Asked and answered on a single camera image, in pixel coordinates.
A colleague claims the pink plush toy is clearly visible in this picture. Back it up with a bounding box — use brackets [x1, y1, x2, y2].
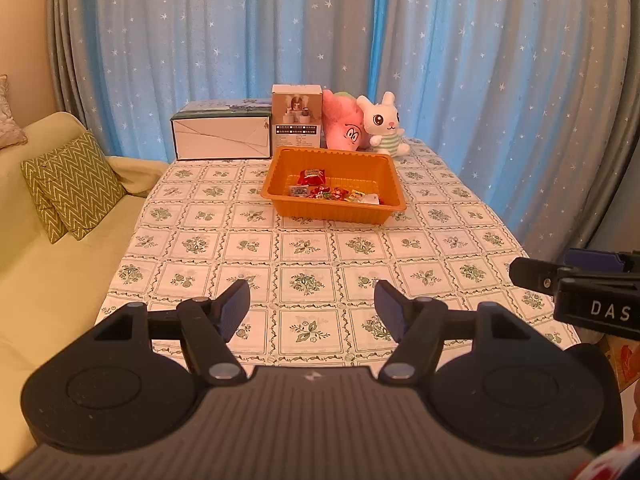
[321, 89, 371, 151]

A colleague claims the green floral checked tablecloth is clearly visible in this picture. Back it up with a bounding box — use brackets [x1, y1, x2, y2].
[95, 137, 581, 368]

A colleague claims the light green sofa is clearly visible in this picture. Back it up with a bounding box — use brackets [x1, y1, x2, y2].
[0, 111, 171, 461]

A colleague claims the orange patterned cardboard box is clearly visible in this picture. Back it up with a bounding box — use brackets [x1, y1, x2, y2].
[602, 335, 640, 392]

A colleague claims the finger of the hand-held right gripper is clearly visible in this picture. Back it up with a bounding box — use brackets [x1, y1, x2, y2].
[564, 249, 640, 274]
[509, 257, 581, 293]

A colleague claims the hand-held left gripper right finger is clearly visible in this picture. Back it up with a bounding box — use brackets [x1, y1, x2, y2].
[374, 279, 543, 387]

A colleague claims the white rabbit plush toy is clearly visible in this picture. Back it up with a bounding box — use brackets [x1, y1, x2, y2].
[356, 91, 412, 157]

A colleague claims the white flat cardboard box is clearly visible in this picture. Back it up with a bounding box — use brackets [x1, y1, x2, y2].
[170, 99, 273, 162]

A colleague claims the orange plastic tray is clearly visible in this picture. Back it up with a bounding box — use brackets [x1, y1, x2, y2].
[261, 146, 407, 224]

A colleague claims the blue star-print curtain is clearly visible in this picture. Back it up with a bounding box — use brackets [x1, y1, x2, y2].
[372, 0, 636, 261]
[47, 0, 381, 161]

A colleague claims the green zigzag pillow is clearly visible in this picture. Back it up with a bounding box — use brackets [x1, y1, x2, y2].
[21, 130, 127, 245]

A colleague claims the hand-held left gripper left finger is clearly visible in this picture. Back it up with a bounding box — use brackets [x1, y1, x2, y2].
[82, 279, 251, 387]

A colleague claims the beige pillow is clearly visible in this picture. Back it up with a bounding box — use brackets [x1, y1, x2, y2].
[0, 75, 27, 150]

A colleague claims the upright printed product box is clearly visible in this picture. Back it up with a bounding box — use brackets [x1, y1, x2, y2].
[271, 84, 322, 150]

